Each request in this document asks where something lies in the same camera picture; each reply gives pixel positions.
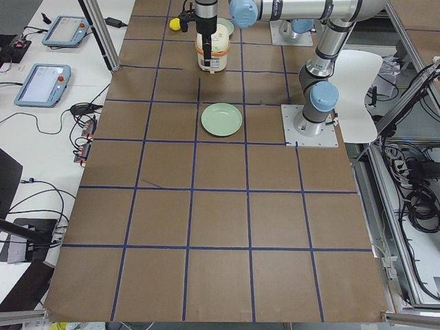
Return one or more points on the white rice cooker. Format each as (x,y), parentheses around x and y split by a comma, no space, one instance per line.
(220,49)

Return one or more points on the green plate near arm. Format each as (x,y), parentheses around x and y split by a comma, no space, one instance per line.
(221,119)
(226,23)

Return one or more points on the yellow toy pepper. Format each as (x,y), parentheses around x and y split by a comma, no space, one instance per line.
(174,24)

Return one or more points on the black power adapter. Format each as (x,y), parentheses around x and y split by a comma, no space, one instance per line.
(116,23)

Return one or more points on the far teach pendant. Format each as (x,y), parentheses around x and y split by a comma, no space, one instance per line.
(66,31)

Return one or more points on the teach pendant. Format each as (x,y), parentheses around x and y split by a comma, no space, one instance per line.
(66,31)
(44,86)

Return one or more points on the power strip with plugs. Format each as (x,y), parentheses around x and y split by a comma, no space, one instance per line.
(81,137)

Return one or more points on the white chair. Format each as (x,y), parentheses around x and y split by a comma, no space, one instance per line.
(354,72)

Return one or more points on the near teach pendant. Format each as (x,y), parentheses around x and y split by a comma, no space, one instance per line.
(44,86)

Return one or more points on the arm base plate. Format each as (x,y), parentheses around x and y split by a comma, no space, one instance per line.
(299,134)
(278,36)

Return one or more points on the aluminium frame post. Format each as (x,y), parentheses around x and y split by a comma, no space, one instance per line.
(96,21)

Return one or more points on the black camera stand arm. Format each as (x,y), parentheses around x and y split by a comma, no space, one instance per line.
(31,235)

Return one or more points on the aluminium side frame rail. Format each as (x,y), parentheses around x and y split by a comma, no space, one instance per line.
(398,173)

